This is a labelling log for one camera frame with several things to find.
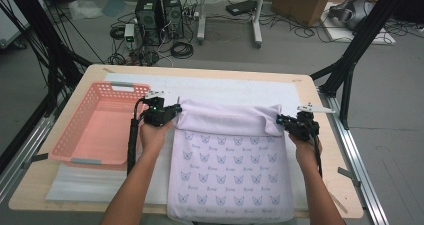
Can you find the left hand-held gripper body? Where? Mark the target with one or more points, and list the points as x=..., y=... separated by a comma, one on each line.
x=156, y=113

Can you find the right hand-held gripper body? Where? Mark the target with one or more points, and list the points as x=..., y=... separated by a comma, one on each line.
x=303, y=126

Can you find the pink plastic basket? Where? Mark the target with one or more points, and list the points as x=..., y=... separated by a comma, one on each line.
x=100, y=131

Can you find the lilac printed towel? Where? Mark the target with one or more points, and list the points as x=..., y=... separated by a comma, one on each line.
x=230, y=171

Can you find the person's left hand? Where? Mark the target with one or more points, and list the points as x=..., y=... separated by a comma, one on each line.
x=155, y=138

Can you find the person's right hand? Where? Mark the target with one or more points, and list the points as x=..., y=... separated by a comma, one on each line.
x=305, y=151

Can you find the beige tape strip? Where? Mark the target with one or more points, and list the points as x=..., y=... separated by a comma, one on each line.
x=340, y=203

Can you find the white power adapter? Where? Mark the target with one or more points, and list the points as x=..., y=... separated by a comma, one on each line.
x=129, y=31

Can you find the slim black computer tower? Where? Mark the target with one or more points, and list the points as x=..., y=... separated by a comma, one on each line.
x=173, y=15

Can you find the large black computer tower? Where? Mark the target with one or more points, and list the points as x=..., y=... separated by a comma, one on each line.
x=148, y=18

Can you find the white floor board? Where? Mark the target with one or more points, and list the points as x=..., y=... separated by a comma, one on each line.
x=343, y=35

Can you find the open cardboard box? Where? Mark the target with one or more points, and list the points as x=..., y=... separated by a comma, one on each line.
x=300, y=5

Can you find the black metal stand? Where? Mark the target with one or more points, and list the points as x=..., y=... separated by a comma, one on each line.
x=50, y=51
x=366, y=28

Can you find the flat black device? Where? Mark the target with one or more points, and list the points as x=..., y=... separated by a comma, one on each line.
x=241, y=7

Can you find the grey rounded device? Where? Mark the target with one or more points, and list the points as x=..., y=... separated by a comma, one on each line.
x=353, y=11

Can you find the crumpled clear plastic bag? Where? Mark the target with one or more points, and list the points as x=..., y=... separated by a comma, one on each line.
x=85, y=9

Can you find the white cabinet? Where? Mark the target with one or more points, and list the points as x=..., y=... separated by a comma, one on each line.
x=10, y=25

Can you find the aluminium rail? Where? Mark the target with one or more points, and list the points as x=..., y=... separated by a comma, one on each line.
x=30, y=141
x=356, y=158

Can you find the grey metal bracket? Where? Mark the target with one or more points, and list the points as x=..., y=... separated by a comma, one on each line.
x=350, y=176
x=36, y=158

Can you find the white stand frame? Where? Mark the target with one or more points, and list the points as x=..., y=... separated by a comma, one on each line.
x=201, y=18

